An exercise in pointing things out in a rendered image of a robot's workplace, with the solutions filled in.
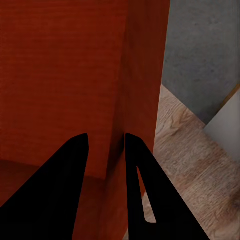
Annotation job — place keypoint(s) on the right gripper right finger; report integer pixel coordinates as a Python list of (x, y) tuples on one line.
[(174, 219)]

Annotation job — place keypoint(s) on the storage box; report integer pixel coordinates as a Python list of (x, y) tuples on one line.
[(69, 67)]

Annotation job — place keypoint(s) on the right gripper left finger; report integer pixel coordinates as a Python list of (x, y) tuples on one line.
[(45, 207)]

